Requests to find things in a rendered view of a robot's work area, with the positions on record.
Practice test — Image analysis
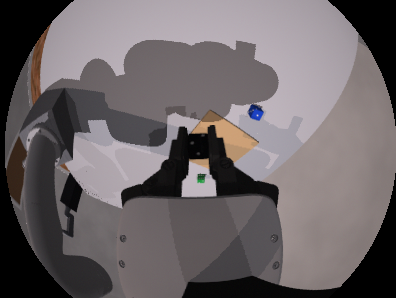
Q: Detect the tan flat mat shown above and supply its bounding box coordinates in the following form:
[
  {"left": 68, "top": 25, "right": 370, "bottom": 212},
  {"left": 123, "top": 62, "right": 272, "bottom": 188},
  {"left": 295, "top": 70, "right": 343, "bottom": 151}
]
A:
[{"left": 189, "top": 110, "right": 259, "bottom": 169}]

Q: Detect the blue die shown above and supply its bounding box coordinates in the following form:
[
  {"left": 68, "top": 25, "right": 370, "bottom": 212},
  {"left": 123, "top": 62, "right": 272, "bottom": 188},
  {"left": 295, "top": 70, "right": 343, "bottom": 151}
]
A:
[{"left": 248, "top": 104, "right": 264, "bottom": 121}]

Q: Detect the green die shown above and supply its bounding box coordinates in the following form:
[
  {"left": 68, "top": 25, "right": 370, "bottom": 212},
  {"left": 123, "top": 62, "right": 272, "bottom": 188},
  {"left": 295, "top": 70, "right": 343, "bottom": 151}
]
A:
[{"left": 197, "top": 174, "right": 205, "bottom": 183}]

